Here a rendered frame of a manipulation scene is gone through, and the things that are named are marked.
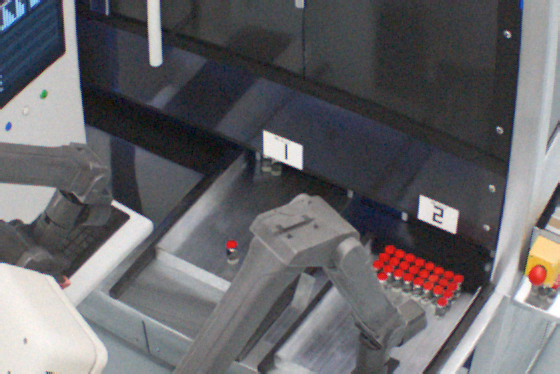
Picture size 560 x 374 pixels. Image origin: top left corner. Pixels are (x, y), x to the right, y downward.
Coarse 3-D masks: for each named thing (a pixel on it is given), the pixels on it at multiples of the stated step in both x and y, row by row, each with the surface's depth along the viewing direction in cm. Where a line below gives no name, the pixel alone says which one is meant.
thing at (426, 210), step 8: (424, 200) 234; (432, 200) 232; (424, 208) 235; (432, 208) 234; (448, 208) 231; (424, 216) 236; (432, 216) 235; (448, 216) 233; (456, 216) 231; (440, 224) 235; (448, 224) 234; (456, 224) 233
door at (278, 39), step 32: (128, 0) 245; (160, 0) 240; (192, 0) 236; (224, 0) 231; (256, 0) 226; (288, 0) 222; (192, 32) 241; (224, 32) 237; (256, 32) 232; (288, 32) 228; (288, 64) 233
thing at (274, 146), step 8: (264, 136) 247; (272, 136) 246; (264, 144) 249; (272, 144) 248; (280, 144) 246; (288, 144) 245; (296, 144) 244; (264, 152) 250; (272, 152) 249; (280, 152) 248; (288, 152) 246; (296, 152) 245; (280, 160) 249; (288, 160) 248; (296, 160) 247
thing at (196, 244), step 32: (256, 160) 265; (224, 192) 259; (256, 192) 259; (288, 192) 259; (320, 192) 258; (192, 224) 252; (224, 224) 252; (160, 256) 244; (192, 256) 246; (224, 256) 246; (224, 288) 239
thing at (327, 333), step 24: (480, 288) 234; (312, 312) 231; (336, 312) 235; (432, 312) 234; (456, 312) 234; (312, 336) 231; (336, 336) 231; (432, 336) 230; (288, 360) 223; (312, 360) 227; (336, 360) 227; (408, 360) 226; (432, 360) 222
